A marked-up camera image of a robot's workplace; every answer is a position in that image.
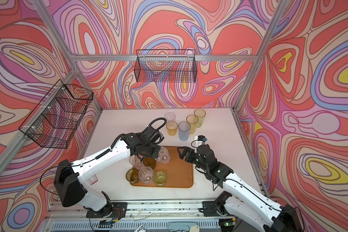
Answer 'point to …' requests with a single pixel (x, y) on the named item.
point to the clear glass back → (146, 174)
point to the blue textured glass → (184, 128)
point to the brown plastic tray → (180, 173)
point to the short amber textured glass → (132, 176)
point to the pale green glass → (160, 177)
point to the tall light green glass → (200, 114)
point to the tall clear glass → (163, 156)
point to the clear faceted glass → (137, 161)
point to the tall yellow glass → (192, 119)
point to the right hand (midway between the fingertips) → (183, 153)
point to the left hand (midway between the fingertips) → (160, 152)
